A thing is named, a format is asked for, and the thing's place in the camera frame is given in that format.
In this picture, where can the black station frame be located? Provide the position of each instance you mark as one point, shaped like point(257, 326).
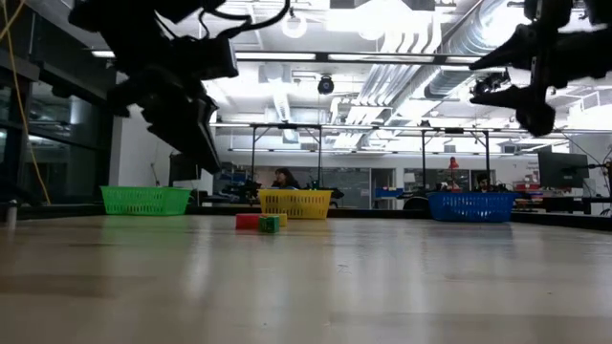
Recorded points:
point(454, 130)
point(286, 126)

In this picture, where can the blue plastic basket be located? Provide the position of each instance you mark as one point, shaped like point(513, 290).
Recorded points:
point(471, 208)

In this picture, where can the green staple remover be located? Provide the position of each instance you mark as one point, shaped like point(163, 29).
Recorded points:
point(269, 224)

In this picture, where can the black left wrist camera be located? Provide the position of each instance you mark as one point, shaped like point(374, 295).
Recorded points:
point(210, 57)

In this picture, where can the black aluminium table frame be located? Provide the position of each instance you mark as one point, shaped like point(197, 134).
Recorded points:
point(378, 213)

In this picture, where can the black office chair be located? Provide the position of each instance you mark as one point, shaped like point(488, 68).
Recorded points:
point(417, 204)

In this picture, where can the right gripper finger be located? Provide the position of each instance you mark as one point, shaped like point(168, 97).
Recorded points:
point(531, 107)
point(516, 50)

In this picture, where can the green plastic basket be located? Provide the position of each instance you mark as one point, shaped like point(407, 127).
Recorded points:
point(143, 200)

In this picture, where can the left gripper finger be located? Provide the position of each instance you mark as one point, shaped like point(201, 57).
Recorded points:
point(212, 129)
point(179, 129)

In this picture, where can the round white ceiling lamp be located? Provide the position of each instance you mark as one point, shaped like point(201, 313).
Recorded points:
point(294, 26)

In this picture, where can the small white cylinder stub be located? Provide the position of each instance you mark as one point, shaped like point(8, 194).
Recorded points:
point(10, 215)

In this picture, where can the red staple remover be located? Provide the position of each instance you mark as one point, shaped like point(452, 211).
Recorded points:
point(246, 221)

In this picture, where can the yellow staple remover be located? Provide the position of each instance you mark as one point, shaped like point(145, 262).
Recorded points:
point(283, 220)

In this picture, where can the black ceiling dome camera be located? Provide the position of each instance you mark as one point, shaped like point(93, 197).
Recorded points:
point(326, 86)

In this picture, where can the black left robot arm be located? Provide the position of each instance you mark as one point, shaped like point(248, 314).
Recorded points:
point(124, 28)

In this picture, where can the person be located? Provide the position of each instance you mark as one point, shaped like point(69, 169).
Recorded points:
point(484, 182)
point(285, 178)

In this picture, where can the background blue bin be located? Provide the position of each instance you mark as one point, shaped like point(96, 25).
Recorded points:
point(388, 192)

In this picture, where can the black computer monitor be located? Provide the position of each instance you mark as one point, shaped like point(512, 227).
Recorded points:
point(179, 170)
point(561, 169)

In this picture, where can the red desk lamp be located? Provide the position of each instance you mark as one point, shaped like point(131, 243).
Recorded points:
point(453, 163)

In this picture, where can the overhead light bar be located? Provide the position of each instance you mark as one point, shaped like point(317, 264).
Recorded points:
point(322, 57)

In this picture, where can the black spotlight cluster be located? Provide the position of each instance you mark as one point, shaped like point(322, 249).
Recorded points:
point(487, 82)

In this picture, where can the yellow plastic basket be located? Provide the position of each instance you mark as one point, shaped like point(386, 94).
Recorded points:
point(296, 203)

